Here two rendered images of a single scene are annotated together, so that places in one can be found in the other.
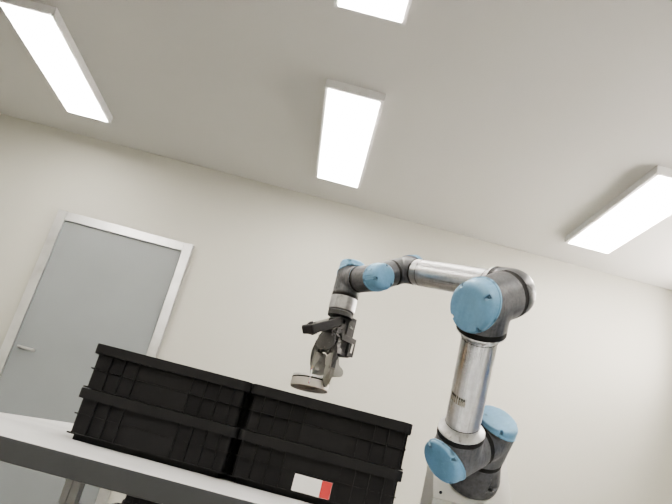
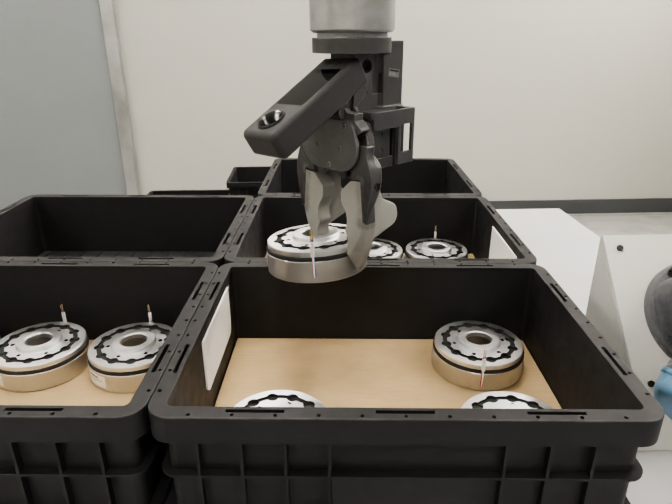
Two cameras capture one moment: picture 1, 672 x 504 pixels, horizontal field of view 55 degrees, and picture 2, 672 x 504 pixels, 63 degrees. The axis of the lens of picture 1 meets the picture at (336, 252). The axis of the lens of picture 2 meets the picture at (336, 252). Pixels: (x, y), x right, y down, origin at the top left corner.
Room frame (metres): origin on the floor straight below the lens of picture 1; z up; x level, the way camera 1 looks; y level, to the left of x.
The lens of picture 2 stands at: (1.25, -0.01, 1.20)
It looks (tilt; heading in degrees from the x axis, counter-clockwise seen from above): 22 degrees down; 357
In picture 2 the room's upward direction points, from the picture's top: straight up
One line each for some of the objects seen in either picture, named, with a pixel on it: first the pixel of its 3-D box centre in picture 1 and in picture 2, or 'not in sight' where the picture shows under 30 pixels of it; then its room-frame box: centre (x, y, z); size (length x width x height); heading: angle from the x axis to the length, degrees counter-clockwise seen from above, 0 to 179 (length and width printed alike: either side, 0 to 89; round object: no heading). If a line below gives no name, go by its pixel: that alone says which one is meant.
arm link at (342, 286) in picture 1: (349, 280); not in sight; (1.77, -0.06, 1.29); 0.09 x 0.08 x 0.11; 34
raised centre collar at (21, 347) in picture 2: not in sight; (39, 341); (1.82, 0.30, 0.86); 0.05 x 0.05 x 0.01
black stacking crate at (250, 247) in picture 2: not in sight; (373, 261); (2.03, -0.12, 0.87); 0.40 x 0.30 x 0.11; 86
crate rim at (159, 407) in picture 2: (330, 413); (390, 331); (1.73, -0.09, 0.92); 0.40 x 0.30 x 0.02; 86
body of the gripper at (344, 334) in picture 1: (337, 334); (357, 106); (1.78, -0.06, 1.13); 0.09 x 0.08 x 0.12; 131
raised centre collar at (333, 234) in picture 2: not in sight; (315, 234); (1.79, -0.02, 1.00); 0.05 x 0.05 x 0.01
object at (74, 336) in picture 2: not in sight; (39, 344); (1.82, 0.30, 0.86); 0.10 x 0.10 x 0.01
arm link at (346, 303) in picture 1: (341, 306); (349, 12); (1.78, -0.06, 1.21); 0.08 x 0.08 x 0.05
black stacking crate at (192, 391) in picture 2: (326, 432); (388, 374); (1.73, -0.09, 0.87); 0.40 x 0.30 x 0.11; 86
